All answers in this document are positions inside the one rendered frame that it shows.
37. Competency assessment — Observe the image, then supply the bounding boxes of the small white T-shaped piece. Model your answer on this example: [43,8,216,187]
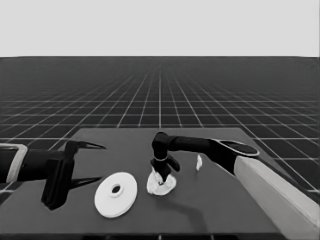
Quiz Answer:
[195,154,204,172]

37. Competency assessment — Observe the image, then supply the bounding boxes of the white round carrier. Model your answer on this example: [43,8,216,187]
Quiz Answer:
[146,166,177,196]

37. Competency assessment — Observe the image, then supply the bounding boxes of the large thick white disc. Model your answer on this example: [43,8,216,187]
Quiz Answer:
[93,171,138,219]

